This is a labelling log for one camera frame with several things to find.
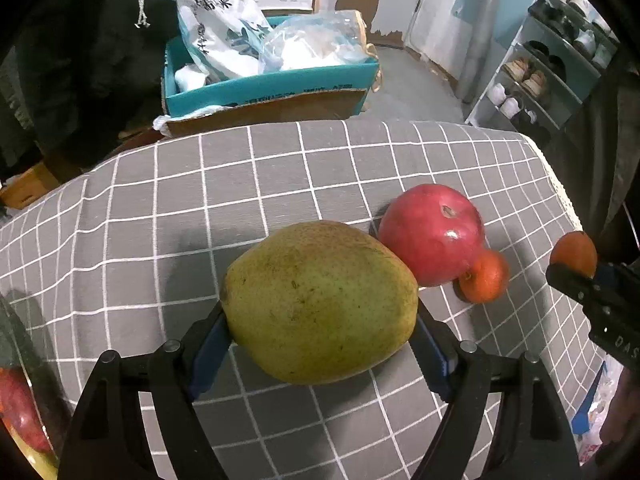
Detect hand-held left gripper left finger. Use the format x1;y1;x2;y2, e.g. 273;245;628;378
59;305;236;480

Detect teal cardboard box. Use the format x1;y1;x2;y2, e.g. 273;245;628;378
161;15;381;138

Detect wooden drawer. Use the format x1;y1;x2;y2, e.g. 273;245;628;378
0;162;58;211

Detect dark green plate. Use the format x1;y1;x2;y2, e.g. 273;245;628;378
0;292;68;480

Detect red apple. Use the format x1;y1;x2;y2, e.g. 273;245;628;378
378;184;486;288
0;367;53;453

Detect clear plastic bag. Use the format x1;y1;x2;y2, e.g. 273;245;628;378
257;10;376;73

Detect group of shoes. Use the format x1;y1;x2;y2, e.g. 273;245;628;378
487;0;618;131

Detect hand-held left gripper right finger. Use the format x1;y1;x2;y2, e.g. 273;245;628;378
400;305;583;480

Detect person's dark jacket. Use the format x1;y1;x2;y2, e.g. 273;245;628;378
565;55;640;266

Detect person's right hand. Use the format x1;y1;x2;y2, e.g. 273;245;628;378
600;365;633;448

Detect dark hanging jackets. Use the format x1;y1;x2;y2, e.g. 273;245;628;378
0;0;168;181

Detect small mandarin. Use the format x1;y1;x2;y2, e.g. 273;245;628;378
459;249;510;304
549;231;598;279

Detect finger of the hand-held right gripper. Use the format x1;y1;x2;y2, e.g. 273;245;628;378
545;262;608;316
594;260;640;292

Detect white printed bag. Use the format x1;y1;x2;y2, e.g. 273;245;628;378
117;0;273;83

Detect white shoe rack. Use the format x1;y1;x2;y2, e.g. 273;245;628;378
465;0;623;146

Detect grey checked tablecloth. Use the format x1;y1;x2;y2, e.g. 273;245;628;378
0;119;608;480

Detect blue and white plastic bag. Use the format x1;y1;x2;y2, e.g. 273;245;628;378
570;360;618;468

